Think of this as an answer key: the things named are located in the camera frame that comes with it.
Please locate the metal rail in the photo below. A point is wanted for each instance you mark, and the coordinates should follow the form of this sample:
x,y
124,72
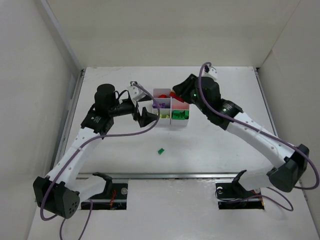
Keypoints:
x,y
200,149

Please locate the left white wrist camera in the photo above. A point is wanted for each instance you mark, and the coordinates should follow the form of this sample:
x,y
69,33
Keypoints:
x,y
136,93

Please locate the large red lego brick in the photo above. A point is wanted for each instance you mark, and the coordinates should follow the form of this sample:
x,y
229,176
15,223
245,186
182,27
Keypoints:
x,y
173,95

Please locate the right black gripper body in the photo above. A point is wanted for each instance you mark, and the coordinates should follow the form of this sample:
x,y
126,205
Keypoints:
x,y
182,87

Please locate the purple lego plate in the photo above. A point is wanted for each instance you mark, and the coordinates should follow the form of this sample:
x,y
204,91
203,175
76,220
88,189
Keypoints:
x,y
161,105

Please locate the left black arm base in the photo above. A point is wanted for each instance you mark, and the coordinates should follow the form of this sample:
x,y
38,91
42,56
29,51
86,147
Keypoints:
x,y
113,197

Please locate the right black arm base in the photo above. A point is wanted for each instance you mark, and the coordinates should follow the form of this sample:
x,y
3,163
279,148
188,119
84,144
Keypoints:
x,y
232,196

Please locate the lime green lego brick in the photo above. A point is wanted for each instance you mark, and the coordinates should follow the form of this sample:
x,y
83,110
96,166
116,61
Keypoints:
x,y
164,116

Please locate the white divided sorting container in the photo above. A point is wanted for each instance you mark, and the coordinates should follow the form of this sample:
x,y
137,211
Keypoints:
x,y
171,104

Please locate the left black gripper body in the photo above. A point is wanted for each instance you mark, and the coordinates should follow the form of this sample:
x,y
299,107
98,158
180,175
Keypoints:
x,y
136,114

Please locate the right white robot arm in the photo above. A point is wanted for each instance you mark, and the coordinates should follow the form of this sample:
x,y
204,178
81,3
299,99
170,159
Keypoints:
x,y
288,164

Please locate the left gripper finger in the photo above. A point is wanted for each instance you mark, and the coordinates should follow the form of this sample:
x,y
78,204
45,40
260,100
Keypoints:
x,y
144,98
145,118

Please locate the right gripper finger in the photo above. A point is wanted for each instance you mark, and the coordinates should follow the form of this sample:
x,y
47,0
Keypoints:
x,y
185,88
186,96

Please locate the small green lego piece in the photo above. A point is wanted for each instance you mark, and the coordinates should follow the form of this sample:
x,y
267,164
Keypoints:
x,y
160,151

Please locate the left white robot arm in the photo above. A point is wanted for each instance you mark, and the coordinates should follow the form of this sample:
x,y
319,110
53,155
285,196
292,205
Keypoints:
x,y
57,193

